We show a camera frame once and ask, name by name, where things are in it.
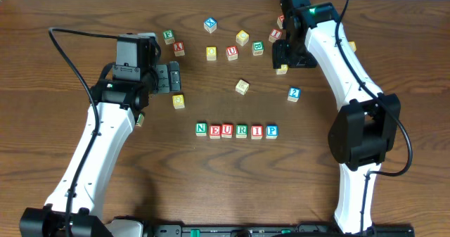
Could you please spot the green N block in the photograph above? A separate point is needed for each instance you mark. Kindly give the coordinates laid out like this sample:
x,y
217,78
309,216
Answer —
x,y
201,129

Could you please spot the red H block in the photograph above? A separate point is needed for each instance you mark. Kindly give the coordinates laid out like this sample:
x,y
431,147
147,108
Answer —
x,y
280,20

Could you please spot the green B block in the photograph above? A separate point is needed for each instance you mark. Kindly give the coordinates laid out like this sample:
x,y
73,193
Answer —
x,y
257,48

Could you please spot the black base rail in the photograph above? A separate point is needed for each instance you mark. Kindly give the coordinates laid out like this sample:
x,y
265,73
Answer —
x,y
267,231

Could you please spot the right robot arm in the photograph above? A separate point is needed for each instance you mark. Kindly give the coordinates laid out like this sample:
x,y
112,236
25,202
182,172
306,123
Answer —
x,y
365,127

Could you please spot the green R block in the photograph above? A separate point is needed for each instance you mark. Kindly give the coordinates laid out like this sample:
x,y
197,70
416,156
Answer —
x,y
241,131

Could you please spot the yellow block top centre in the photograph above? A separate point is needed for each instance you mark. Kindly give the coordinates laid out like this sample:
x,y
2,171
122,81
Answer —
x,y
242,38

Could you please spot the blue X block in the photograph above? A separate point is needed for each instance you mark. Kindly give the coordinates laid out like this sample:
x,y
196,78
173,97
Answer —
x,y
210,25

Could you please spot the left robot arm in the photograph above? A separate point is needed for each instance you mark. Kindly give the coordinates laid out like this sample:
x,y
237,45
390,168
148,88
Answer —
x,y
117,100

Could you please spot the green J block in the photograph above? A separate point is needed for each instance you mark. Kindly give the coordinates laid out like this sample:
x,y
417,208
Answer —
x,y
140,120

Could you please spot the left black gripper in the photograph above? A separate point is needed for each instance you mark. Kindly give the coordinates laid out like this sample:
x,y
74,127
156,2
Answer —
x,y
163,77

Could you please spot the red u block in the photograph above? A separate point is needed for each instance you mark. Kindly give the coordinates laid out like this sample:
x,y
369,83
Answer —
x,y
227,131
232,53

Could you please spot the blue 2 block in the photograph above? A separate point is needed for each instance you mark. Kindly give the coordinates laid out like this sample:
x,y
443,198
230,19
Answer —
x,y
294,94

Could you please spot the blue P block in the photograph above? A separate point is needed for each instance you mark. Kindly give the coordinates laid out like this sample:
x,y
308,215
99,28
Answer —
x,y
271,131

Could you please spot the yellow block near left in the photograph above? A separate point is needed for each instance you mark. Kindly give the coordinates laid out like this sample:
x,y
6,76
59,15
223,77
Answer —
x,y
178,101

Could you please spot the red i block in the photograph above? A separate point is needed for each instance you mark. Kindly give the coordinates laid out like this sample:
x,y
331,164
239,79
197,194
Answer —
x,y
275,35
257,131

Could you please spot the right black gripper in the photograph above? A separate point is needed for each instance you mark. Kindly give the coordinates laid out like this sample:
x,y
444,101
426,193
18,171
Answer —
x,y
292,58

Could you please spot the red E block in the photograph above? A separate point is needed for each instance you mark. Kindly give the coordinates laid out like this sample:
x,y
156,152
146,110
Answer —
x,y
215,131

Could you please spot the yellow B block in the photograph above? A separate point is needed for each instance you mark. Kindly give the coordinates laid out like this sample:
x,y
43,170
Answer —
x,y
352,45

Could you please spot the plain K block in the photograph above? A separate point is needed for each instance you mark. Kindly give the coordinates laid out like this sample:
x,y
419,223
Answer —
x,y
242,87

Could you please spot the yellow S block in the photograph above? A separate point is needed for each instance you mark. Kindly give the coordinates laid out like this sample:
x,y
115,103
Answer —
x,y
282,70

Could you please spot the green F block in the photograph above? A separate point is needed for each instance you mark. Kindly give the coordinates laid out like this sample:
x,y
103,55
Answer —
x,y
168,36

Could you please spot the yellow block centre left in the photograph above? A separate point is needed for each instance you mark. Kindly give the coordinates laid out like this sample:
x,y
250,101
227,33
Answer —
x,y
211,53

